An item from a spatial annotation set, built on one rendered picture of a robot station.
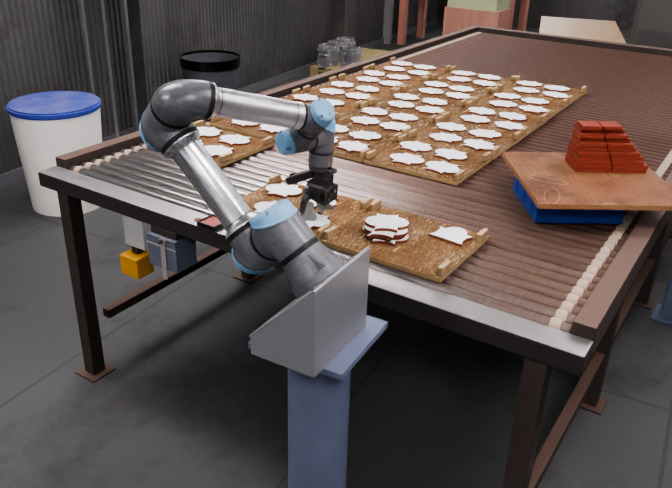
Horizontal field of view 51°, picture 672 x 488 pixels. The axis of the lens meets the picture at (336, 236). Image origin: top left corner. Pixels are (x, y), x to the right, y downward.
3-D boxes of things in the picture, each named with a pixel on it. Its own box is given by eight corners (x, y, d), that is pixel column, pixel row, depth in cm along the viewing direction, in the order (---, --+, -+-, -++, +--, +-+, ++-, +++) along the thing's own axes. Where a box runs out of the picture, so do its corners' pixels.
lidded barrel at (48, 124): (70, 181, 503) (56, 86, 473) (131, 196, 481) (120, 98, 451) (5, 208, 458) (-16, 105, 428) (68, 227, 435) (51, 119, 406)
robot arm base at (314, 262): (326, 278, 166) (301, 245, 166) (286, 306, 175) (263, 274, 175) (354, 255, 179) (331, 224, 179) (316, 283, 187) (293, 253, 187)
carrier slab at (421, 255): (440, 283, 197) (440, 278, 197) (320, 244, 217) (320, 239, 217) (488, 239, 224) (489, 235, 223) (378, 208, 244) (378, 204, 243)
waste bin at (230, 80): (208, 117, 655) (204, 47, 627) (253, 126, 634) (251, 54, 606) (173, 131, 615) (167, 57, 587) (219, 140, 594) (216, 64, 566)
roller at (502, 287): (577, 326, 187) (580, 311, 185) (89, 170, 281) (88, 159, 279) (582, 319, 191) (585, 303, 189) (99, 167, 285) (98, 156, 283)
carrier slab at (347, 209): (318, 244, 217) (318, 240, 217) (217, 213, 237) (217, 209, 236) (374, 208, 244) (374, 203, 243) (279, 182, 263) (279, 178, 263)
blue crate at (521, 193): (624, 225, 236) (630, 198, 232) (533, 224, 235) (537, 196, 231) (592, 190, 264) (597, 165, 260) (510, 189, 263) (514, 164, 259)
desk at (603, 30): (601, 94, 770) (615, 21, 736) (609, 133, 643) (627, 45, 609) (530, 88, 788) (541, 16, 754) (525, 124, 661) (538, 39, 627)
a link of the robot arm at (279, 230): (292, 252, 168) (258, 207, 168) (268, 271, 179) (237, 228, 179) (324, 229, 176) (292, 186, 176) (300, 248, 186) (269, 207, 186)
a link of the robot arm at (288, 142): (286, 119, 199) (316, 113, 205) (269, 138, 208) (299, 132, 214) (297, 143, 197) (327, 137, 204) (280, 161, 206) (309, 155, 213)
